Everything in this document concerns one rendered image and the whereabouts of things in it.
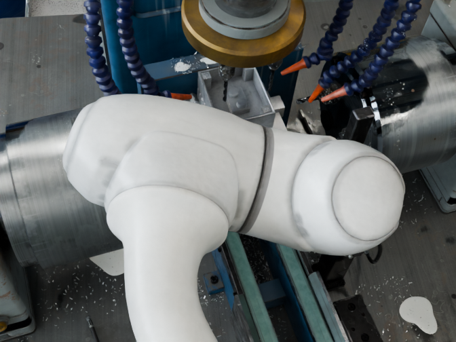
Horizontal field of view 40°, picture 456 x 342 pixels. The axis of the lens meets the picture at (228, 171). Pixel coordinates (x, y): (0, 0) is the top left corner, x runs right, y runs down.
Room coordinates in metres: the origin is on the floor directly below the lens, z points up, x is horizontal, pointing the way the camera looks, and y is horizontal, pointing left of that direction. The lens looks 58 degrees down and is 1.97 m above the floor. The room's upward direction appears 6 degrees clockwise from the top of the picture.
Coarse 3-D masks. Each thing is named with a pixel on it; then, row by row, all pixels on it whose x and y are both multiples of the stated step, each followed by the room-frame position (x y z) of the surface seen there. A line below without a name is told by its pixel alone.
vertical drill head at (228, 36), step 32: (192, 0) 0.69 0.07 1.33; (224, 0) 0.65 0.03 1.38; (256, 0) 0.64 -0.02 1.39; (288, 0) 0.69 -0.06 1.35; (192, 32) 0.63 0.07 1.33; (224, 32) 0.62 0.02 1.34; (256, 32) 0.62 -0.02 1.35; (288, 32) 0.64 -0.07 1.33; (224, 64) 0.59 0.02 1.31; (256, 64) 0.60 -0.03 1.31; (224, 96) 0.62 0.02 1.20
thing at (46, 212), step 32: (32, 128) 0.56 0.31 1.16; (64, 128) 0.56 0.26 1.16; (0, 160) 0.50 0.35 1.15; (32, 160) 0.50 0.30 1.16; (0, 192) 0.45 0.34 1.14; (32, 192) 0.45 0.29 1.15; (64, 192) 0.46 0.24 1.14; (32, 224) 0.41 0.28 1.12; (64, 224) 0.42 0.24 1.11; (96, 224) 0.43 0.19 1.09; (32, 256) 0.39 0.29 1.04; (64, 256) 0.40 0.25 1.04
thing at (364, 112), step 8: (352, 112) 0.58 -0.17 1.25; (360, 112) 0.58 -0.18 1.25; (368, 112) 0.58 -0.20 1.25; (352, 120) 0.58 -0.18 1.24; (360, 120) 0.57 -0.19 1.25; (368, 120) 0.57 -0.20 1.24; (352, 128) 0.57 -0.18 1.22; (360, 128) 0.57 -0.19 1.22; (368, 128) 0.58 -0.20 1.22; (344, 136) 0.58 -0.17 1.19; (352, 136) 0.57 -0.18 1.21; (360, 136) 0.57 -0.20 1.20
